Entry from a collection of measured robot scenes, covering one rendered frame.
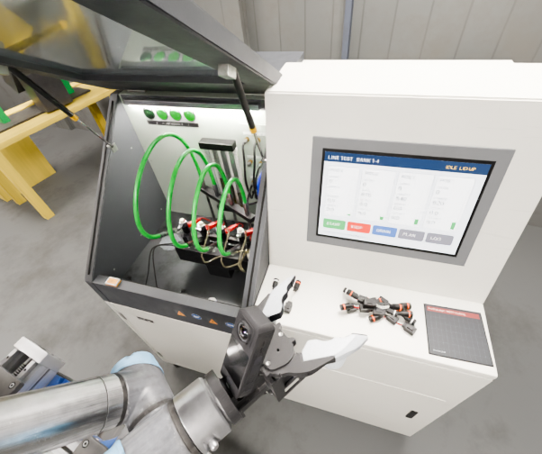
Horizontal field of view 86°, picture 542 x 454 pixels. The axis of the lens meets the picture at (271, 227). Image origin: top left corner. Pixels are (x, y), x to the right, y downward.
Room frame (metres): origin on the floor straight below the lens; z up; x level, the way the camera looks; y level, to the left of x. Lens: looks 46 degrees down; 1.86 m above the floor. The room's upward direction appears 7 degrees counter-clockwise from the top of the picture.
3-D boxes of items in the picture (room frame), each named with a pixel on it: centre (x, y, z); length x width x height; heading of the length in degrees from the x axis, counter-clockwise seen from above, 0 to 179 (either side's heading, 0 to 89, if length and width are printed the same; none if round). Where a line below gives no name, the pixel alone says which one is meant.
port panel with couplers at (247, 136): (0.98, 0.01, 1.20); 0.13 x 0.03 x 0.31; 68
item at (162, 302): (0.60, 0.42, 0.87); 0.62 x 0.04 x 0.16; 68
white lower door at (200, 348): (0.59, 0.43, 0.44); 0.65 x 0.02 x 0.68; 68
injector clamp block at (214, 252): (0.78, 0.22, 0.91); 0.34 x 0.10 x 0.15; 68
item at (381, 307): (0.42, -0.30, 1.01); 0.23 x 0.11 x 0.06; 68
